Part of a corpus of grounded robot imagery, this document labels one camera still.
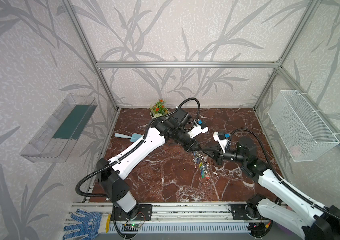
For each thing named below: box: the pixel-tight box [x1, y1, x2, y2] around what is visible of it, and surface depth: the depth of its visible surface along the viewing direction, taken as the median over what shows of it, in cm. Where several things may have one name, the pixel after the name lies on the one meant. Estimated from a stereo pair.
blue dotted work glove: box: [62, 208, 111, 240], surface depth 71 cm
